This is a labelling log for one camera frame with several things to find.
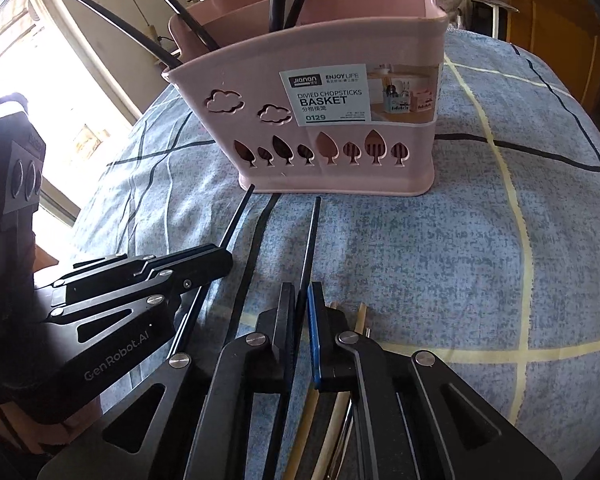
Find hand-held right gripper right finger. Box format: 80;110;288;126
307;281;563;480

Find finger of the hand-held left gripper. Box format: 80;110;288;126
45;243;233;341
71;254;148;273

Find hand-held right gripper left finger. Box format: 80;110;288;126
37;282;301;480

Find beige chopstick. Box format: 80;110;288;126
300;302;368;480
282;301;340;480

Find pink plastic chopstick basket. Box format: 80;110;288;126
161;0;451;196

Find person's left hand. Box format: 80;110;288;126
0;397;100;461

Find blue plaid tablecloth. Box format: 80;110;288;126
70;25;600;480

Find glass sliding door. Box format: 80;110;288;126
0;0;148;223

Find metal counter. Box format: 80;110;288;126
442;0;522;15

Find wooden door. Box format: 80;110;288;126
500;0;600;111

